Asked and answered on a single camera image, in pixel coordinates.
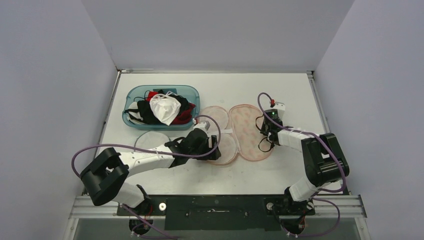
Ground white black bra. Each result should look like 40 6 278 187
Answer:
124 101 143 125

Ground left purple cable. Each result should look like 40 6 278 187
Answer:
71 114 222 178

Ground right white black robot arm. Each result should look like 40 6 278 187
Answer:
260 109 350 215

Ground teal plastic bin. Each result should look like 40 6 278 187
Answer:
122 84 201 131

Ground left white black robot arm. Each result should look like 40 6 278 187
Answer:
79 128 221 216

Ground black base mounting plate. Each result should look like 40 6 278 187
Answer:
136 194 315 231

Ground dark red lace bra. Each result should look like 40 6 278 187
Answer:
171 102 196 125

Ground peach floral padded bra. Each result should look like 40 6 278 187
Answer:
200 104 272 166

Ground white satin bra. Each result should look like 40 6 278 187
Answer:
149 91 181 126

